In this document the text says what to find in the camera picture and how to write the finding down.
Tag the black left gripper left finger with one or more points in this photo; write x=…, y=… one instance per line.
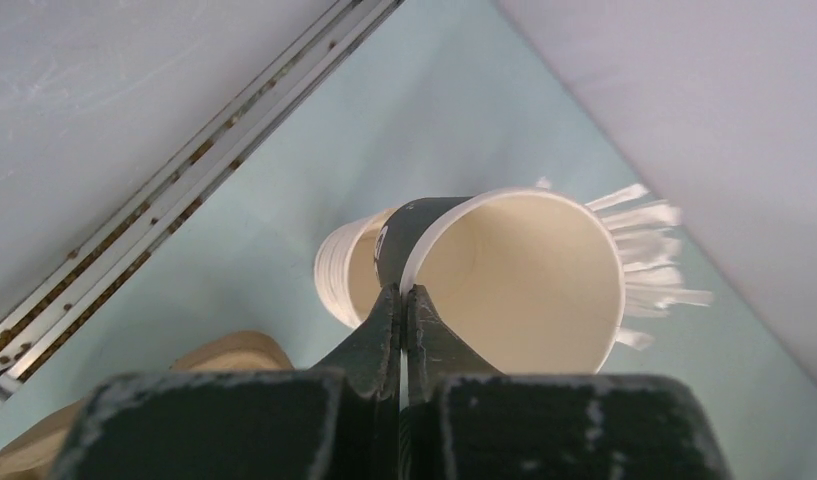
x=335, y=420

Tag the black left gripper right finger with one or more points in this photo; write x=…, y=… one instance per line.
x=467, y=420

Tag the black sleeved paper cup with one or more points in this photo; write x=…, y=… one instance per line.
x=531, y=280

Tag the stack of paper cups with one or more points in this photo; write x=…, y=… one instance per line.
x=344, y=272

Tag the white wrapped straws bundle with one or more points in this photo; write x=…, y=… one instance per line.
x=643, y=234

